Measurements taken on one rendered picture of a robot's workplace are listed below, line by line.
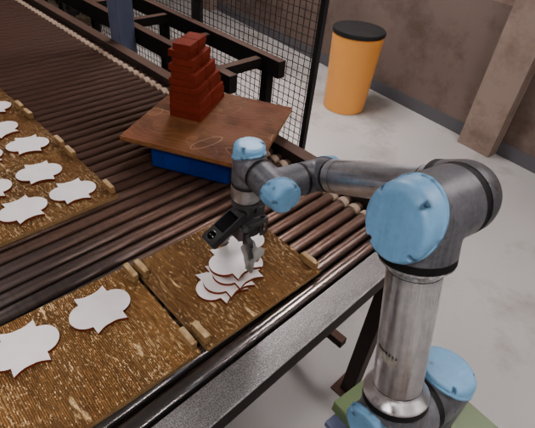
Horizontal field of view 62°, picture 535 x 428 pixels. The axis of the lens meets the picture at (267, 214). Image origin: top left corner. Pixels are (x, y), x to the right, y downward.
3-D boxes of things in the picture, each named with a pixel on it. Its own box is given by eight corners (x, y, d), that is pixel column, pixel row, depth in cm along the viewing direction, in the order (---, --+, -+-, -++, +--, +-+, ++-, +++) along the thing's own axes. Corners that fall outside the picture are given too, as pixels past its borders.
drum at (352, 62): (377, 110, 431) (397, 33, 385) (341, 121, 407) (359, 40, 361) (344, 92, 458) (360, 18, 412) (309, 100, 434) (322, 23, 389)
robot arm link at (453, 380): (469, 413, 93) (496, 374, 85) (427, 447, 86) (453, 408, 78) (423, 369, 101) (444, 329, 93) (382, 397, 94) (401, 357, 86)
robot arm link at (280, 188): (318, 177, 95) (288, 153, 102) (275, 189, 89) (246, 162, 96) (311, 207, 100) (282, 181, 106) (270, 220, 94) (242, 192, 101)
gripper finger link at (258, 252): (271, 267, 118) (263, 235, 116) (253, 277, 115) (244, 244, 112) (264, 265, 121) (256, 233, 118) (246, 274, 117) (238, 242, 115)
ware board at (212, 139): (291, 111, 187) (292, 107, 186) (254, 173, 150) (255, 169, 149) (181, 87, 196) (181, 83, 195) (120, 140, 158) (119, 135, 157)
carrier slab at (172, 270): (320, 273, 131) (321, 270, 130) (207, 352, 108) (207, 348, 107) (241, 212, 149) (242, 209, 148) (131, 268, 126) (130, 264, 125)
